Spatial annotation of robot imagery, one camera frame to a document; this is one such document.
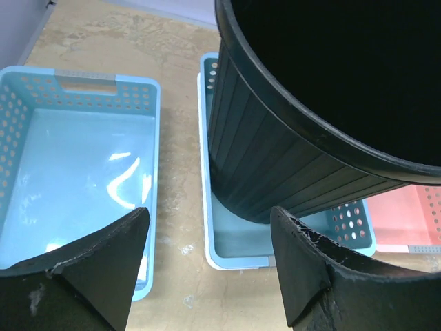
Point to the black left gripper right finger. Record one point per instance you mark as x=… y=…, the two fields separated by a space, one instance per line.
x=326 y=286

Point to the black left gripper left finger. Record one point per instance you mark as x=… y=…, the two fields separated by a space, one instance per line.
x=87 y=284

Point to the blue basket nested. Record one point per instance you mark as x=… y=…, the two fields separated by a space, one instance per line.
x=348 y=224

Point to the pink perforated basket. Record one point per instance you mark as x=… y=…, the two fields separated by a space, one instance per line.
x=407 y=220

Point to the light blue perforated basket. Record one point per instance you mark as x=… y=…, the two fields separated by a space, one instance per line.
x=79 y=150

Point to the large black ribbed bin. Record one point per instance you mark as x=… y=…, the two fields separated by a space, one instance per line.
x=321 y=103

